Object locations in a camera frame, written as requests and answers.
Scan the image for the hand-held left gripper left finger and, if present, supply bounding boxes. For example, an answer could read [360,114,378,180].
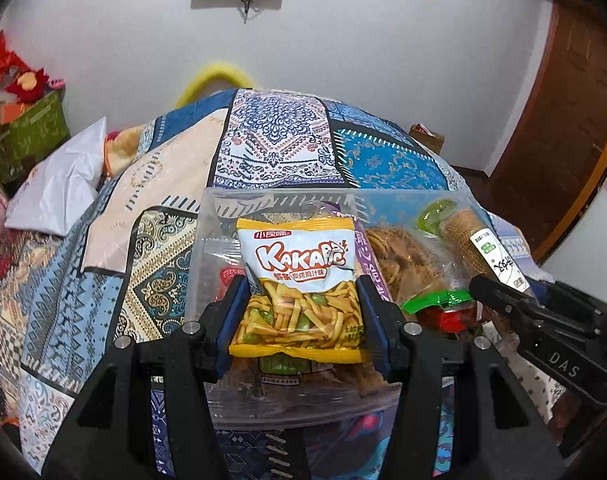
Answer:
[41,274,250,480]

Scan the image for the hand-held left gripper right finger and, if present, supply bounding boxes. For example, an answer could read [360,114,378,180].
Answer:
[355,275,567,480]

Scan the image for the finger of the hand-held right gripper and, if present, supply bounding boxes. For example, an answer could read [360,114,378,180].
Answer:
[532,280,607,319]
[468,274,602,340]

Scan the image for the clear plastic container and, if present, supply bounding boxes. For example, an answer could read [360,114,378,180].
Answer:
[186,187,490,432]

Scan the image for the clear bag of fried crisps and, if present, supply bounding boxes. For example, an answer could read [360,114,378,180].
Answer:
[362,199,479,317]

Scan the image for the green snack packet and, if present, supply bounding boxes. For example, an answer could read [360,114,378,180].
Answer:
[258,354,307,378]

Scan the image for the yellow snack packet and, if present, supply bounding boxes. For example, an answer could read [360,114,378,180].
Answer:
[228,217,379,365]

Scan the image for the waffle cone snack packet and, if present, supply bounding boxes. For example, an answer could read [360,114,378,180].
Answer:
[441,208,532,294]

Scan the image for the red and orange snack packet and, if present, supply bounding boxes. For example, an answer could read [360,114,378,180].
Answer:
[218,266,247,303]

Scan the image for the purple snack packet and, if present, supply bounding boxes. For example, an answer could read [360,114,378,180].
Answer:
[319,200,400,306]

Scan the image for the brown wooden door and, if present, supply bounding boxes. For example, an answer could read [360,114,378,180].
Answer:
[482,0,607,263]

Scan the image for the patchwork printed blanket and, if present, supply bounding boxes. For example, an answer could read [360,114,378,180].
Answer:
[0,87,540,480]

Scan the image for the cardboard box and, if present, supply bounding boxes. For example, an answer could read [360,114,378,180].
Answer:
[408,122,447,154]

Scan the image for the orange patterned fleece blanket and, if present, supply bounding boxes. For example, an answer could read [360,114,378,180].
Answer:
[102,125,145,178]

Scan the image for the white pillow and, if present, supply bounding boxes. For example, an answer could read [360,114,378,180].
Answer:
[4,116,109,237]

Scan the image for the yellow hoop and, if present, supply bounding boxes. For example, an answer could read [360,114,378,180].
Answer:
[176,61,255,109]

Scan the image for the green storage box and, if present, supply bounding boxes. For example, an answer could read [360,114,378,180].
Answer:
[0,89,71,184]

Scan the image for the pile of red plush decorations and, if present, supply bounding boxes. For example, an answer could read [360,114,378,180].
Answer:
[0,30,65,107]

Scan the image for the black screen cable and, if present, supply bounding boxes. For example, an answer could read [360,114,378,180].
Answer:
[238,0,265,24]

